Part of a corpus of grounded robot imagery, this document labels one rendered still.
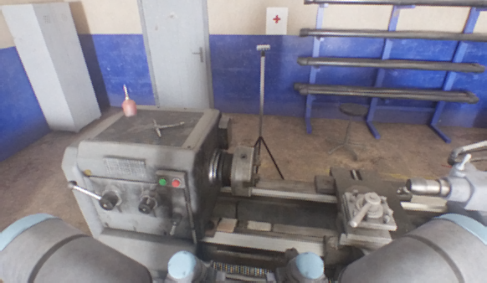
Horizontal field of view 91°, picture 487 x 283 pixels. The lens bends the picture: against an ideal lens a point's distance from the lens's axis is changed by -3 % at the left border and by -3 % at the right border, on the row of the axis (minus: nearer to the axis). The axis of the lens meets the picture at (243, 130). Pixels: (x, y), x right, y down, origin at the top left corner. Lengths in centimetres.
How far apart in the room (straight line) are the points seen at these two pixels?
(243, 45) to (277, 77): 74
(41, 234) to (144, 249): 92
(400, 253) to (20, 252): 58
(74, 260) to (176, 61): 412
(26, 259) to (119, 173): 73
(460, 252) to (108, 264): 54
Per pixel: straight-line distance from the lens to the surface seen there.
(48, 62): 435
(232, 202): 167
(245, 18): 407
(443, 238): 52
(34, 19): 428
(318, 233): 140
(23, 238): 55
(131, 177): 118
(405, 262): 47
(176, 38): 436
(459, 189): 150
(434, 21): 453
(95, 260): 48
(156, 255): 138
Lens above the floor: 190
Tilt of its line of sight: 29 degrees down
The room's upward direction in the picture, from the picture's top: straight up
